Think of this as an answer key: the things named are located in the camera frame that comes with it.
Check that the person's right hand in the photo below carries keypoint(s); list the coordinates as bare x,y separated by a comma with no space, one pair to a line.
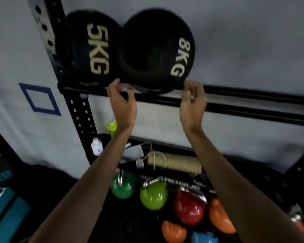
192,113

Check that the person's left hand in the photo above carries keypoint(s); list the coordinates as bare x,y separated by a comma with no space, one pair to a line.
122,111

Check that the person's right thumb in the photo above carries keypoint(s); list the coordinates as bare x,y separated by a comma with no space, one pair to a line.
186,89

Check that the person's left thumb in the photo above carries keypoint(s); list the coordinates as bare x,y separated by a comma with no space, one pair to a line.
131,96

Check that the white paper label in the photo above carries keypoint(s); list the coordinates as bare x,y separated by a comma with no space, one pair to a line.
124,87

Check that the person's right forearm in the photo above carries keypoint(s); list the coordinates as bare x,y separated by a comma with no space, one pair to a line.
235,189

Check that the person's left forearm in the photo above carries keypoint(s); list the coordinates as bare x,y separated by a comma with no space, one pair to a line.
88,189

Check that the lime green bottle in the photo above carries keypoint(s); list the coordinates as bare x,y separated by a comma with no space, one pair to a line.
112,126

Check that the large black medicine ball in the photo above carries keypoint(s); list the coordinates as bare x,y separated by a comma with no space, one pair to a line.
154,50

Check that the black steel storage rack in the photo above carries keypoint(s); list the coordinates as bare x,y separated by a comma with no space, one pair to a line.
78,111

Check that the grey pouch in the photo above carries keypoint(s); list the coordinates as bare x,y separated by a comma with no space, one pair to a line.
133,152

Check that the white plastic bottle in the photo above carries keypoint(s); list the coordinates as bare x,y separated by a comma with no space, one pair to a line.
97,147

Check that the small black medicine ball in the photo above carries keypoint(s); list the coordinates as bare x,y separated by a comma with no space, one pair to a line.
91,48

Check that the white charger plug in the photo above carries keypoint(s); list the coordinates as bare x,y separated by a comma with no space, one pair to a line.
139,163

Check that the tan cork roller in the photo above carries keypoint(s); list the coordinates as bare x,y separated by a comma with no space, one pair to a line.
176,163

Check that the dark green kettlebell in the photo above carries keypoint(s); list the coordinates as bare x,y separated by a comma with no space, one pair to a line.
124,186

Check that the lime green kettlebell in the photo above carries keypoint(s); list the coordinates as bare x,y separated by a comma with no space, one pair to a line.
154,196

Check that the blue tape square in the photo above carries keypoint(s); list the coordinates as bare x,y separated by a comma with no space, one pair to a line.
24,88

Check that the red kettlebell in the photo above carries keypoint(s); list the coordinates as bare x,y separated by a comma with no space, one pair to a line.
188,208

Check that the large orange kettlebell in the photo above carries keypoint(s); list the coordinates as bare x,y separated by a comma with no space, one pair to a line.
219,217

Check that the small orange kettlebell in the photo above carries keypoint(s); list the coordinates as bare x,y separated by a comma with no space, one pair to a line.
173,232

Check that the blue kettlebell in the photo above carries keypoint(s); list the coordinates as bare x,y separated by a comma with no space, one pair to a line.
203,238

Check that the teal step platform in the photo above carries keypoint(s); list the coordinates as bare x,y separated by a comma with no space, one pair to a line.
5,212

